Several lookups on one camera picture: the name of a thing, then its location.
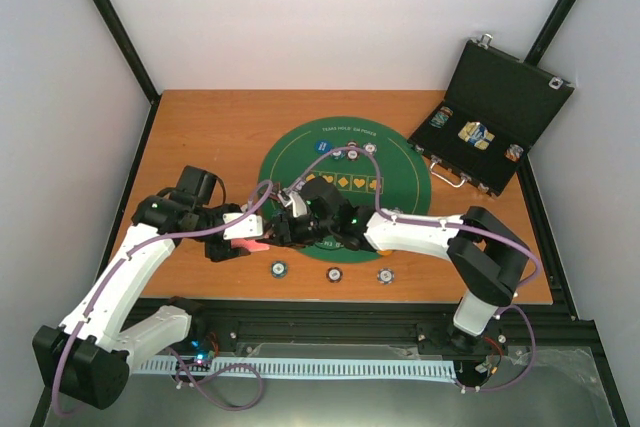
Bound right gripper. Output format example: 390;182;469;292
258;213;336;250

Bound red-backed playing card deck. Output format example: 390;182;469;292
231;239;270;256

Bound black red poker chip stack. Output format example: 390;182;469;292
326;267;343;283

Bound black red chip top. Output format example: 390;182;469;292
346;145;360;161

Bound light blue poker chip stack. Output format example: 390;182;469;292
377;269;395;285

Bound light blue chip top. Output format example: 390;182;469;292
362;142;377;156

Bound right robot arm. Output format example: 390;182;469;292
264;177;531;354

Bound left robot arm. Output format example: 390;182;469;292
32;166;259;416

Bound blue small blind button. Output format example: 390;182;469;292
314;140;333;155

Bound round green poker mat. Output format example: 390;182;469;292
257;116;433;264

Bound chips in case left slot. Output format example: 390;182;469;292
429;106;453;128

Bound chips in case slot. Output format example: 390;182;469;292
504;144;524;163
429;106;453;128

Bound blue card deck in case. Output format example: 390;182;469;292
458;121;495;151

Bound chips in case right slot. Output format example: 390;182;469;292
504;144;524;163

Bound black poker case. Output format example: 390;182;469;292
408;39;575;196

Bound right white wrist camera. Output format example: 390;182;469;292
277;189;310;218

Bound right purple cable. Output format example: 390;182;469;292
294;146;544;394

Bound light blue cable duct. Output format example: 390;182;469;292
134;353;459;381

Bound black aluminium frame rail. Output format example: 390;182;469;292
123;298;604;355

